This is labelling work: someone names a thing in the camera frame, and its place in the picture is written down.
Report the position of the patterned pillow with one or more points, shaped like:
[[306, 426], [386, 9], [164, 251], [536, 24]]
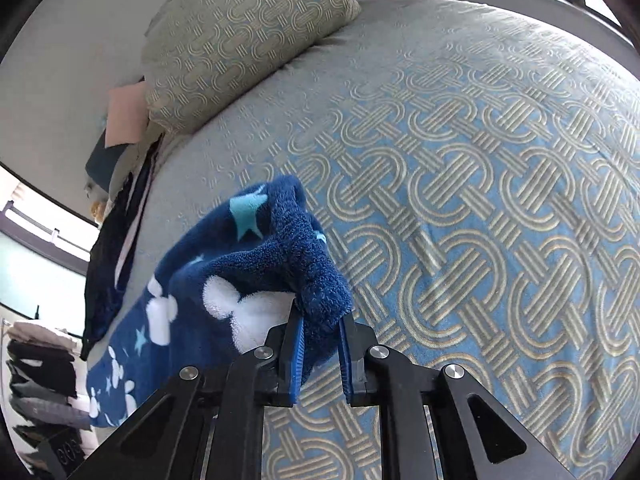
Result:
[[240, 45]]

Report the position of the pink pillow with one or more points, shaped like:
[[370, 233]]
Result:
[[126, 115]]

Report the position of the patterned bed blanket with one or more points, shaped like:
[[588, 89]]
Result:
[[450, 210]]

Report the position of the dark teal cushion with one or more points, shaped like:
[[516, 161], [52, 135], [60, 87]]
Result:
[[107, 165]]

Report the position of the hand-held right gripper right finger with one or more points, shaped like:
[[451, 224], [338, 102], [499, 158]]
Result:
[[345, 360]]

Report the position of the navy blue fleece blanket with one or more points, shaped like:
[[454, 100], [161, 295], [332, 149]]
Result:
[[225, 305]]

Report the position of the dark navy cloth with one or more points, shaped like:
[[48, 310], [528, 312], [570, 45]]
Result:
[[112, 260]]

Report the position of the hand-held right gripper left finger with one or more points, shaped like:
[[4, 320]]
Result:
[[296, 360]]

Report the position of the stack of folded clothes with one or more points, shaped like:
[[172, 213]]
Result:
[[42, 390]]

